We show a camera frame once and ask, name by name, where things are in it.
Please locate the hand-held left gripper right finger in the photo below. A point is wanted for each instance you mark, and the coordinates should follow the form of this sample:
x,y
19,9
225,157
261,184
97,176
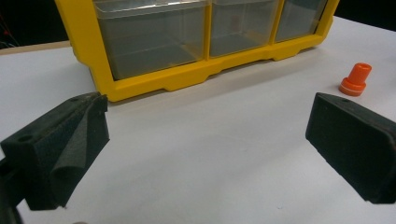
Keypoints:
x,y
351,146

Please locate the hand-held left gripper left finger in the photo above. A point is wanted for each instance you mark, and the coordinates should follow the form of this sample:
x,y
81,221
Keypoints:
x,y
46,146

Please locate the orange stamp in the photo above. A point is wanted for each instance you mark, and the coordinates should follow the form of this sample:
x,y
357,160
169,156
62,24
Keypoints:
x,y
356,79

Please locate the clear plastic drawer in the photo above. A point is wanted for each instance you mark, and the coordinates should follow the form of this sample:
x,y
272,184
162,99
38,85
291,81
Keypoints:
x,y
299,20
243,28
152,40

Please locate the yellow drawer cabinet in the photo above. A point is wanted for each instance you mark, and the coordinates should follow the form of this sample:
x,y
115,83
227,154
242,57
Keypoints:
x,y
174,77

